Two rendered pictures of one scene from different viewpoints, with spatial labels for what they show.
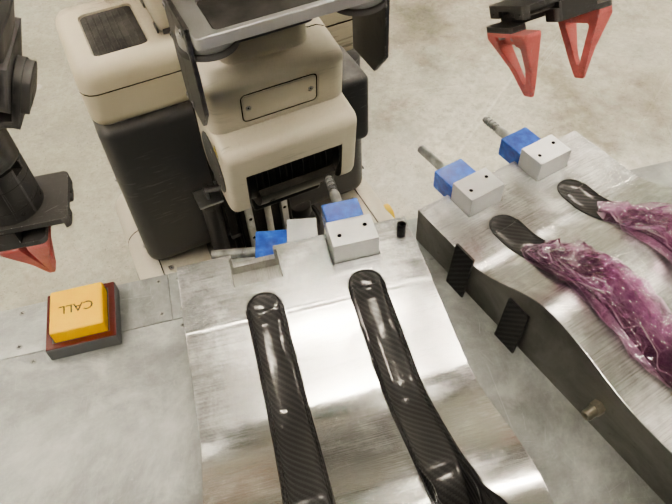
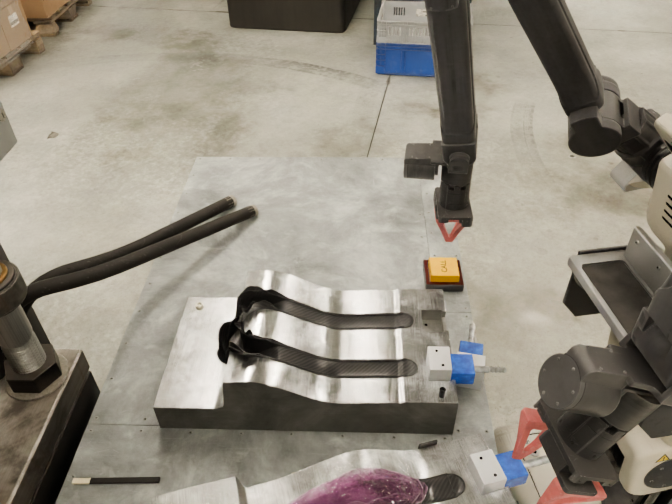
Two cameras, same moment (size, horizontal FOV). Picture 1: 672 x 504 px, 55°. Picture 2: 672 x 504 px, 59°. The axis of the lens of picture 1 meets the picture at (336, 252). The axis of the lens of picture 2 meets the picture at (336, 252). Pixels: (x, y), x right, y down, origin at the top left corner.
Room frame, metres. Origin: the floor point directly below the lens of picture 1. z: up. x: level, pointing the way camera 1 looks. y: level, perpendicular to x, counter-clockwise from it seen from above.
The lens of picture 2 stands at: (0.45, -0.67, 1.69)
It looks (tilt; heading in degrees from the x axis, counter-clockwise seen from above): 41 degrees down; 105
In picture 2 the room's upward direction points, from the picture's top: 1 degrees counter-clockwise
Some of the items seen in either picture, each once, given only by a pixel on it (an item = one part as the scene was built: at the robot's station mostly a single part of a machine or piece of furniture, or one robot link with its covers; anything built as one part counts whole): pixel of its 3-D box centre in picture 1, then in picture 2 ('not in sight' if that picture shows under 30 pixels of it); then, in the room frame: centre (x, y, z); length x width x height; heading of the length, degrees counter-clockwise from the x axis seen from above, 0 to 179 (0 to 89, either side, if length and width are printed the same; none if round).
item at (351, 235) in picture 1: (341, 215); (466, 368); (0.50, -0.01, 0.89); 0.13 x 0.05 x 0.05; 11
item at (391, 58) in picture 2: not in sight; (422, 49); (0.06, 3.30, 0.11); 0.61 x 0.41 x 0.22; 3
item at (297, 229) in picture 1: (265, 251); (470, 350); (0.51, 0.09, 0.83); 0.13 x 0.05 x 0.05; 91
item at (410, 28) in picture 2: not in sight; (424, 23); (0.06, 3.30, 0.28); 0.61 x 0.41 x 0.15; 3
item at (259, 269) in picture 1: (257, 276); (433, 327); (0.44, 0.09, 0.87); 0.05 x 0.05 x 0.04; 12
